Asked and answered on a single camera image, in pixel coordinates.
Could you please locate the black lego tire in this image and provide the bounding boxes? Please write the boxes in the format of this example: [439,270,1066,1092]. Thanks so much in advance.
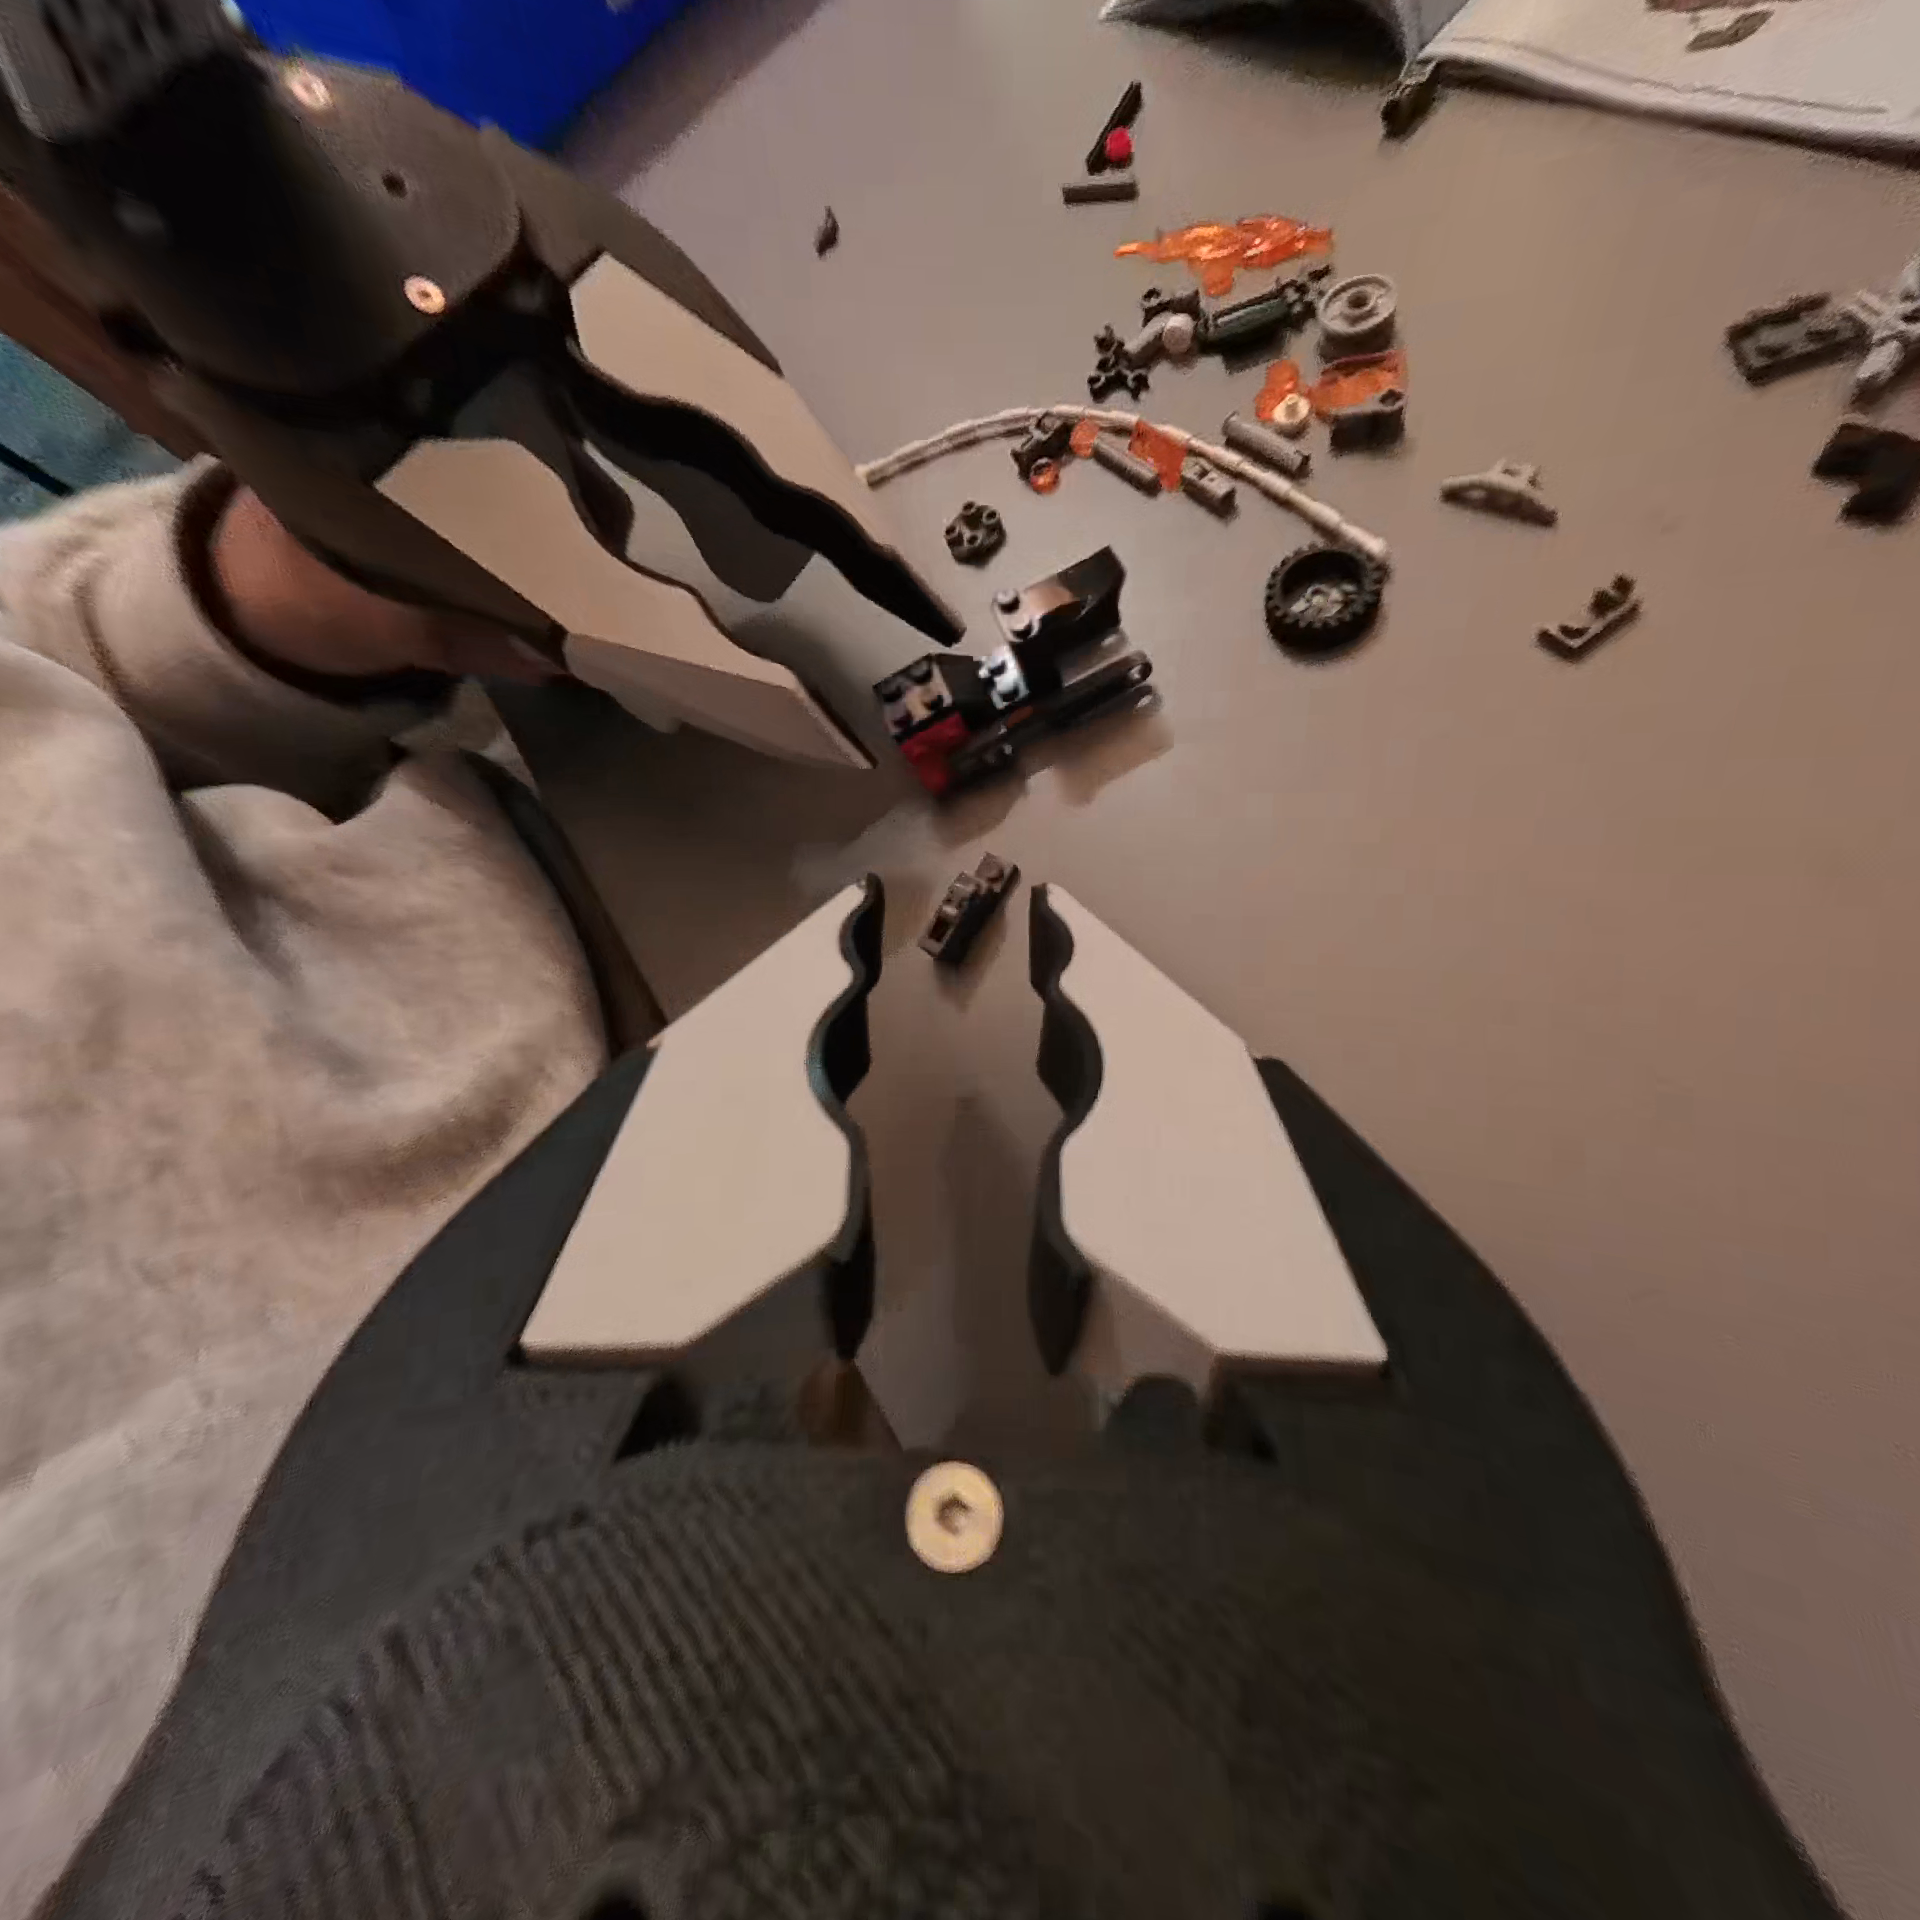
[1265,540,1385,649]

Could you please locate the blue plastic bin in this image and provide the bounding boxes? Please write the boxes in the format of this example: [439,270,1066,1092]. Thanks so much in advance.
[231,0,696,146]

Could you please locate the lego instruction booklet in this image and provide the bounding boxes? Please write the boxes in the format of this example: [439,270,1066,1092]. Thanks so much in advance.
[1104,0,1920,158]

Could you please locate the light grey lego connector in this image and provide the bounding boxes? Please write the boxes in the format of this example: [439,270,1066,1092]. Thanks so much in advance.
[1851,262,1920,407]

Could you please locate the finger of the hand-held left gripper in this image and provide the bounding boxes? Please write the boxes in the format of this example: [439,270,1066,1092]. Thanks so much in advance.
[565,252,967,649]
[373,429,875,772]

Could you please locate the person's left hand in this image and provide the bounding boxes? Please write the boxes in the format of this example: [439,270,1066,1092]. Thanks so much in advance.
[216,493,565,691]

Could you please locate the large orange lego flame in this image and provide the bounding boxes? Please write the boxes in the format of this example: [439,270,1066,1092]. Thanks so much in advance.
[1110,221,1334,295]

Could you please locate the black lego slope piece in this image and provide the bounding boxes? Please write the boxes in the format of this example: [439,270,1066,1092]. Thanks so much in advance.
[1807,426,1920,526]

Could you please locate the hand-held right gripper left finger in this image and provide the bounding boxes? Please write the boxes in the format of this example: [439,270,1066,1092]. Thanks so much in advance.
[514,876,888,1366]

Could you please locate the white lego chain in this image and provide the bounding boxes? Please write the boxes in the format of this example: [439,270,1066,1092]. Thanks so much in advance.
[852,400,1385,567]

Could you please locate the grey lego wheel hub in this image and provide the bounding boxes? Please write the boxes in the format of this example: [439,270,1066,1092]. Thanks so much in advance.
[1320,277,1401,363]

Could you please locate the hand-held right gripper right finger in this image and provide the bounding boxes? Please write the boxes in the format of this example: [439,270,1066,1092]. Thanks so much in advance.
[1025,882,1385,1389]

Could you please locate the dark grey lego clip plate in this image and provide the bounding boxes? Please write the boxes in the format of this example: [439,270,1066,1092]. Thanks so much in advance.
[1533,573,1638,655]

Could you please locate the pile of loose lego pieces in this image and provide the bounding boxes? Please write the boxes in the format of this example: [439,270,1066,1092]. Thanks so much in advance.
[1008,270,1414,514]

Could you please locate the small dark grey lego plate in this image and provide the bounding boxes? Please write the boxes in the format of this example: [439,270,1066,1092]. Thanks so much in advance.
[920,857,1021,963]

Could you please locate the black lego motorcycle frame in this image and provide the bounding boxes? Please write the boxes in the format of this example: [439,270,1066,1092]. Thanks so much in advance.
[875,546,1157,803]

